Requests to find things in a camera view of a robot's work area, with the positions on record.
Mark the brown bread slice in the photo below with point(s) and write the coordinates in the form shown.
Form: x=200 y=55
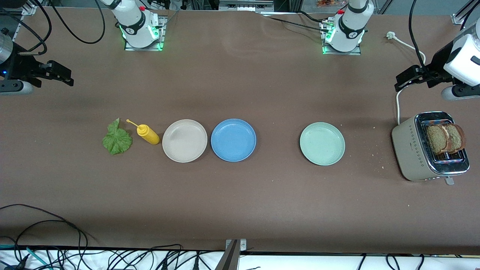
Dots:
x=457 y=138
x=435 y=140

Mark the aluminium corner profile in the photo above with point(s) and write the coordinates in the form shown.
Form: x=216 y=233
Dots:
x=459 y=17

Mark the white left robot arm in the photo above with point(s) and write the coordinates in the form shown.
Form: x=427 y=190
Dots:
x=348 y=30

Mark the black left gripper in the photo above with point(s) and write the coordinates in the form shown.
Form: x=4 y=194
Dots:
x=438 y=64

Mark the metal table edge bracket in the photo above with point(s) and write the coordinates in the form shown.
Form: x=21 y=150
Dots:
x=232 y=258

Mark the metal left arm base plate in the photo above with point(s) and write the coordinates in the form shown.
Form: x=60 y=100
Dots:
x=354 y=52

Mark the white shelf below table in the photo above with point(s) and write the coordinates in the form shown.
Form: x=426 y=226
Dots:
x=300 y=262

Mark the yellow mustard squeeze bottle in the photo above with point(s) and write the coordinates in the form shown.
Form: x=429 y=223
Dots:
x=150 y=135

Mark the beige chrome toaster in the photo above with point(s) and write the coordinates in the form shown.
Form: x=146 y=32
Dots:
x=410 y=150

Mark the green lettuce leaf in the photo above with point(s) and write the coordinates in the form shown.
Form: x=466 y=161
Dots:
x=117 y=140

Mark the aluminium side rail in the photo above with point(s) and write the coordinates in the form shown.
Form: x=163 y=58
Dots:
x=20 y=22

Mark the mint green round plate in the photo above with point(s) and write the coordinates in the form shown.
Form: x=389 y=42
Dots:
x=322 y=144

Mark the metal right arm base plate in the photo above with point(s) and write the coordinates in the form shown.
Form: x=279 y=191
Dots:
x=162 y=33

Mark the blue round plate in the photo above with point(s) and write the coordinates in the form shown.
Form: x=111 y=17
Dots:
x=233 y=140

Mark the beige round plate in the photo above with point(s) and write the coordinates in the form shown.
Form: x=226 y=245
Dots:
x=184 y=141

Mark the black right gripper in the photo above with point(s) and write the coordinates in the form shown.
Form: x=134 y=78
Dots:
x=18 y=66

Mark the aluminium frame bar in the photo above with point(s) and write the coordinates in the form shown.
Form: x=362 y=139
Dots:
x=245 y=4

